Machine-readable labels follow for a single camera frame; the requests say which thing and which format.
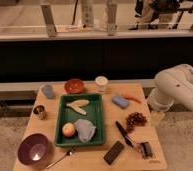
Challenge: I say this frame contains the small metal clip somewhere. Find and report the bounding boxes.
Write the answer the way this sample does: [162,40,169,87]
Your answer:
[139,142,153,159]

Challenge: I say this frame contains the grey-blue cloth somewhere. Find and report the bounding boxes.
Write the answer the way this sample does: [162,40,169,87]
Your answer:
[74,119,96,142]

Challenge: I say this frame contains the small metal cup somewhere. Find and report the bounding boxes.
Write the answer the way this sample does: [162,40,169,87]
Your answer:
[33,105,46,120]

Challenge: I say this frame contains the black rectangular block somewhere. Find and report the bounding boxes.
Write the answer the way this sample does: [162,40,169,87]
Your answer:
[103,141,124,165]

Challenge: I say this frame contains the bunch of dark grapes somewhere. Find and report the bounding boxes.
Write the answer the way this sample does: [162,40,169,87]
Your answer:
[126,112,147,133]

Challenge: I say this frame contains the green plastic tray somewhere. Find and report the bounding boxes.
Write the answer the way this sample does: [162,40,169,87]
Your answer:
[54,93,106,148]

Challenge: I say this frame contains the peach apple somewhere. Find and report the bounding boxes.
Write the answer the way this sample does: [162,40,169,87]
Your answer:
[62,123,76,137]

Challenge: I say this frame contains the orange carrot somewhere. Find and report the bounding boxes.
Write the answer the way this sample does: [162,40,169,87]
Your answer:
[123,94,142,104]

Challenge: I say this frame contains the red-orange bowl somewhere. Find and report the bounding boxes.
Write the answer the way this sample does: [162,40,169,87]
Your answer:
[64,79,84,94]

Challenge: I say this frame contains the white cup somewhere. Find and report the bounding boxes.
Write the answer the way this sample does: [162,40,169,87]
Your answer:
[95,76,108,92]

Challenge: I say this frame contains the purple bowl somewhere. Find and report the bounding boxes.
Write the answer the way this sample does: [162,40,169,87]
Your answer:
[17,133,50,166]

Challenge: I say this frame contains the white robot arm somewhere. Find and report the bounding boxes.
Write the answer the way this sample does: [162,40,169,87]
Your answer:
[147,64,193,126]

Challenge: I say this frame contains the blue sponge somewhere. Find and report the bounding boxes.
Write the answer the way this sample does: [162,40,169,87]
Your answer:
[112,95,129,109]

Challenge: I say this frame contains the light blue cup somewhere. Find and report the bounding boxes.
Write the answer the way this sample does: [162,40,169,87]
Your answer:
[41,85,54,99]

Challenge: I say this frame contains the metal fork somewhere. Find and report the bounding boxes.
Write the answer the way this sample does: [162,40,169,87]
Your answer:
[45,148,76,169]

